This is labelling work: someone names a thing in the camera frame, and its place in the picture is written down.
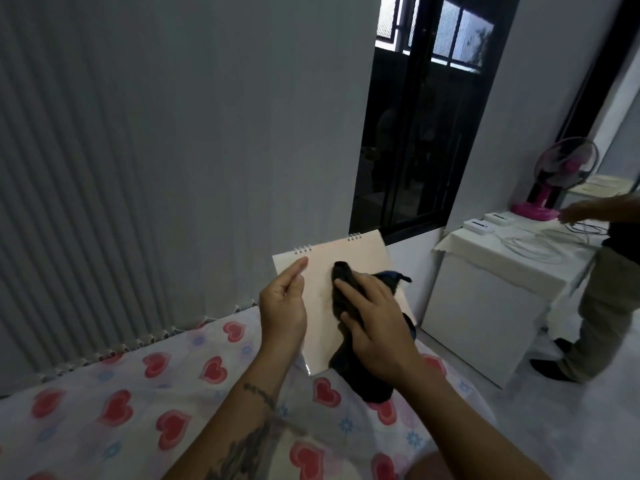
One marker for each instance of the person's left hand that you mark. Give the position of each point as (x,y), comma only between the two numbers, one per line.
(281,314)

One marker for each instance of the person's right hand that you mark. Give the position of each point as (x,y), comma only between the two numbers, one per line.
(382,339)

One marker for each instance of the person's left thumb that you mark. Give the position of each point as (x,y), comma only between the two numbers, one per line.
(292,272)

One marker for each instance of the person's right middle finger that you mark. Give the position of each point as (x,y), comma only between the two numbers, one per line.
(377,288)

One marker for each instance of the person's right thumb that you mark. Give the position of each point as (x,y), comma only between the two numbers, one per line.
(350,325)

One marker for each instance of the cream spiral-bound desk calendar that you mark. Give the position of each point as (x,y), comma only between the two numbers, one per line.
(320,314)

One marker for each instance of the black cloth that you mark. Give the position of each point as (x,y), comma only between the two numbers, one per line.
(362,377)

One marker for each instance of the person's left forearm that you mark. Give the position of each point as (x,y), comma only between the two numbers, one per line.
(240,419)

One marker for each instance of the person's right forearm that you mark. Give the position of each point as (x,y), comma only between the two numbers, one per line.
(470,434)

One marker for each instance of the white cabinet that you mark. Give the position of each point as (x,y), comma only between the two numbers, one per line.
(480,319)

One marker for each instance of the white rectangular box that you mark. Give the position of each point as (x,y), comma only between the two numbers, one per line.
(500,218)
(476,227)

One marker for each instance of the cream tablecloth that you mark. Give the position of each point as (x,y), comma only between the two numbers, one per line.
(510,259)

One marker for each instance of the black-framed window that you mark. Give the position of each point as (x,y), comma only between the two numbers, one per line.
(415,144)

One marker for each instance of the grey vertical blinds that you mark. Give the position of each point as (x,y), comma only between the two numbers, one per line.
(150,159)

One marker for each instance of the white heart-print bedsheet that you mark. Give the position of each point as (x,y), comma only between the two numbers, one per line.
(150,399)

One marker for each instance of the pink table fan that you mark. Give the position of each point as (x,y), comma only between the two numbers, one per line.
(562,167)

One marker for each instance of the cream paper sheets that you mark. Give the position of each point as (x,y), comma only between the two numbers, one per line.
(602,185)

